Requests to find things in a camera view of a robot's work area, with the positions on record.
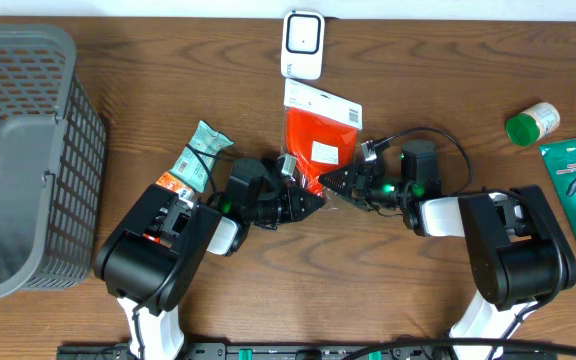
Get white barcode scanner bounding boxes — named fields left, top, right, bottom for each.
left=280, top=10, right=325, bottom=80

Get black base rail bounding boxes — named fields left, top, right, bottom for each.
left=57, top=341, right=559, bottom=360

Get red tool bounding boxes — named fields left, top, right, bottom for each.
left=282, top=79, right=363, bottom=201

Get grey plastic shopping basket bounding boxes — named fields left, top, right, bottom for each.
left=0, top=25, right=108, bottom=298

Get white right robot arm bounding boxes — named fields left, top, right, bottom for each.
left=319, top=140, right=576, bottom=340

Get small orange snack box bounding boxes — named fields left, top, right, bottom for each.
left=143, top=171, right=196, bottom=247

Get teal wet wipes pack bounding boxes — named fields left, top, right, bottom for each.
left=169, top=120, right=235, bottom=192

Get green lid jar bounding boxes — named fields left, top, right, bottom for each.
left=506, top=102, right=561, bottom=146

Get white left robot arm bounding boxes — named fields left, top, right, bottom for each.
left=94, top=158, right=325, bottom=359

